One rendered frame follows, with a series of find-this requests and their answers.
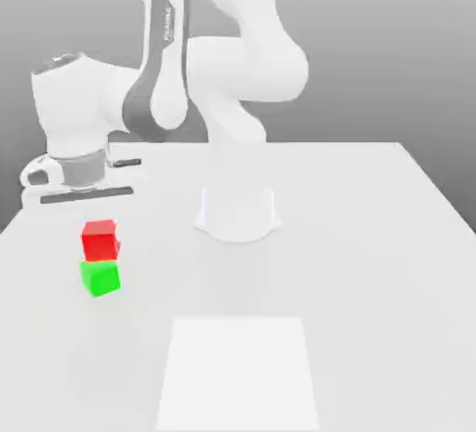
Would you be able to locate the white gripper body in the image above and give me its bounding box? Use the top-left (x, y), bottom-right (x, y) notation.
top-left (20, 185), bottom-right (136, 216)

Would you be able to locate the small red cube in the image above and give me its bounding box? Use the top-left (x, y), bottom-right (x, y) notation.
top-left (81, 218), bottom-right (123, 263)

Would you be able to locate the small green cube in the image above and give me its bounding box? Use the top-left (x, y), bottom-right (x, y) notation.
top-left (79, 259), bottom-right (122, 299)

